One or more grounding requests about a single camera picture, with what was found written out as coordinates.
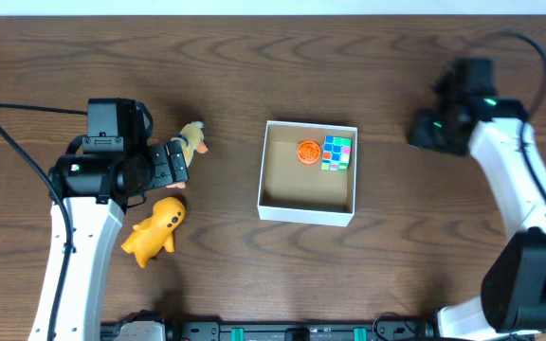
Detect yellow plush duck toy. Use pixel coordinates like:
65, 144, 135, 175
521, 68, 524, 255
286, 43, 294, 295
170, 121, 209, 171

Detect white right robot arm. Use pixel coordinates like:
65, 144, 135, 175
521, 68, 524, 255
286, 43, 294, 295
409, 98, 546, 340

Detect colourful puzzle cube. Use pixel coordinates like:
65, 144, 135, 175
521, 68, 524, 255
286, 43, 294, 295
320, 135, 353, 171

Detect orange rubber dog toy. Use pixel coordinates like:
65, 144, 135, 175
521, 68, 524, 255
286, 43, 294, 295
121, 197, 186, 268

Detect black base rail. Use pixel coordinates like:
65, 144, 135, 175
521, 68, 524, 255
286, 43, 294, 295
100, 311, 441, 341

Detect white cardboard box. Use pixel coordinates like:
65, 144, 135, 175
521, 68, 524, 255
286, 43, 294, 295
257, 121, 358, 227

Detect orange round disc toy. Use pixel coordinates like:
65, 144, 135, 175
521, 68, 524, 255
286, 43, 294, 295
297, 140, 321, 165

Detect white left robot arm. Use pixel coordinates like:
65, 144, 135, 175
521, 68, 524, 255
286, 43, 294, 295
29, 135, 133, 340

